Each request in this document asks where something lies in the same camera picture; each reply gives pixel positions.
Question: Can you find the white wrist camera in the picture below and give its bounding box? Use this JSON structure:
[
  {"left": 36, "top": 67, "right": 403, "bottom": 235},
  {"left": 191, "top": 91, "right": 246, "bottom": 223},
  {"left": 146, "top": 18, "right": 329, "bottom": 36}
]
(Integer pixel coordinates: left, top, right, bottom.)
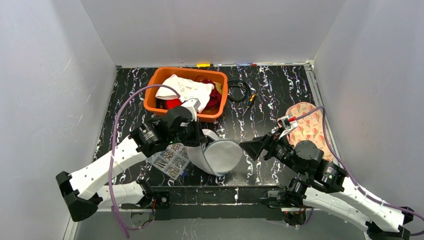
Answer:
[
  {"left": 277, "top": 114, "right": 299, "bottom": 140},
  {"left": 181, "top": 98, "right": 200, "bottom": 122}
]

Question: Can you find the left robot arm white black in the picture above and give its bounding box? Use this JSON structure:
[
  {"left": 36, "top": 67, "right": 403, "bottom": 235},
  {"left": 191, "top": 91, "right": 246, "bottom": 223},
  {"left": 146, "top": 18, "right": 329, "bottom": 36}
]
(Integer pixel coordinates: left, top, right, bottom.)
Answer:
[{"left": 55, "top": 106, "right": 207, "bottom": 222}]

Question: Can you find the yellow marker at wall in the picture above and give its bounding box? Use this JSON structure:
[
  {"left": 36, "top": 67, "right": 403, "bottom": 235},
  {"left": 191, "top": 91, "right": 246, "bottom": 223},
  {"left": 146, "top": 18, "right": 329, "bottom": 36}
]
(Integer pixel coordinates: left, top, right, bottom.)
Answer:
[{"left": 196, "top": 63, "right": 213, "bottom": 68}]

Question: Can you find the black coiled cable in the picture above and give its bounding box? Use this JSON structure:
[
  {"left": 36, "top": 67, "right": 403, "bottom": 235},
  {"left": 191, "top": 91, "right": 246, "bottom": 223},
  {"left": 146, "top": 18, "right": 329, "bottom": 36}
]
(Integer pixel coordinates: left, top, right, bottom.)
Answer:
[{"left": 227, "top": 80, "right": 251, "bottom": 103}]

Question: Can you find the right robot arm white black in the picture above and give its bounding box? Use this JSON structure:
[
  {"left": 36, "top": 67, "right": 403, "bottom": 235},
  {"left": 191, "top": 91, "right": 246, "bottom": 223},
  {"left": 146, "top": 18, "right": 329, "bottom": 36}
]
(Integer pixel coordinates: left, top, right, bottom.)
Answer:
[{"left": 239, "top": 133, "right": 414, "bottom": 240}]

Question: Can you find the bright red bra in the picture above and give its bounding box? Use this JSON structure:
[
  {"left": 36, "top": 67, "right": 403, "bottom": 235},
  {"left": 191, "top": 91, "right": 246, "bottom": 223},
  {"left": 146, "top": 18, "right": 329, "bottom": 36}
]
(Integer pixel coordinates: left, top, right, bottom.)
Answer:
[{"left": 156, "top": 98, "right": 182, "bottom": 110}]

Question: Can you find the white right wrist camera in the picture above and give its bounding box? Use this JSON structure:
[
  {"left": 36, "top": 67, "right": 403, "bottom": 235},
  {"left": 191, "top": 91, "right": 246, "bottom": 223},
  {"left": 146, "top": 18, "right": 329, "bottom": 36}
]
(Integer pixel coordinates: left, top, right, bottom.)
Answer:
[{"left": 277, "top": 114, "right": 299, "bottom": 140}]

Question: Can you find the clear plastic screw organizer box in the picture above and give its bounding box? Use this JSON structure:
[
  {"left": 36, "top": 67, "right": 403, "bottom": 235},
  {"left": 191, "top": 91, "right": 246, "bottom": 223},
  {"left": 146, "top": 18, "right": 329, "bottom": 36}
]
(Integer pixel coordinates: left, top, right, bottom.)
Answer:
[{"left": 147, "top": 143, "right": 190, "bottom": 180}]

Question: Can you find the dark red bra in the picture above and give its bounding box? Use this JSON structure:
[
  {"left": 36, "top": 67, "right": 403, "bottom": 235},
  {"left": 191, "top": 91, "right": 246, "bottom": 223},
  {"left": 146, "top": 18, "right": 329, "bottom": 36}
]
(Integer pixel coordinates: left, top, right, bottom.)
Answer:
[{"left": 196, "top": 75, "right": 222, "bottom": 109}]

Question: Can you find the peach print mesh laundry bag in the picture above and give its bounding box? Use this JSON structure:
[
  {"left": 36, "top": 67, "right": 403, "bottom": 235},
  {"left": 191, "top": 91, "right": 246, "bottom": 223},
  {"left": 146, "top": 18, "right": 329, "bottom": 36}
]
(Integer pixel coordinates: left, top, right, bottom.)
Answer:
[{"left": 285, "top": 102, "right": 335, "bottom": 162}]

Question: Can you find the orange black screwdriver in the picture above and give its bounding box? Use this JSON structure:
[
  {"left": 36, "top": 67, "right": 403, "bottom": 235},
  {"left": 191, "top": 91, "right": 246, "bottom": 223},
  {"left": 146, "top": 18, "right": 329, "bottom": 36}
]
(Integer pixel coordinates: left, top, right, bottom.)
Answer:
[{"left": 242, "top": 94, "right": 257, "bottom": 117}]

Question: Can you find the orange plastic basin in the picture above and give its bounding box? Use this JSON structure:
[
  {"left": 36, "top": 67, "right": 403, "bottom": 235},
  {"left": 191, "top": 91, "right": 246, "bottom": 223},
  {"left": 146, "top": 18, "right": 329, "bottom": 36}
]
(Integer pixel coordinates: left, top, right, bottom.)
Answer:
[{"left": 143, "top": 67, "right": 229, "bottom": 123}]

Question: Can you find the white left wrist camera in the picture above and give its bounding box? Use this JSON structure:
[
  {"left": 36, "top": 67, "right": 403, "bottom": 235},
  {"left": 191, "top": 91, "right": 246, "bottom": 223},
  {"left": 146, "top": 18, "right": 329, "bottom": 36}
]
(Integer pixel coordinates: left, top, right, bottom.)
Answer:
[{"left": 181, "top": 98, "right": 200, "bottom": 122}]

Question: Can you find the white bra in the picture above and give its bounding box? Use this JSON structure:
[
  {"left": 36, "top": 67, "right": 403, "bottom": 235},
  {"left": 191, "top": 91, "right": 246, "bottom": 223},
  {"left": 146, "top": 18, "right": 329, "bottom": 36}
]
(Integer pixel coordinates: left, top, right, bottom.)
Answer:
[{"left": 155, "top": 74, "right": 214, "bottom": 113}]

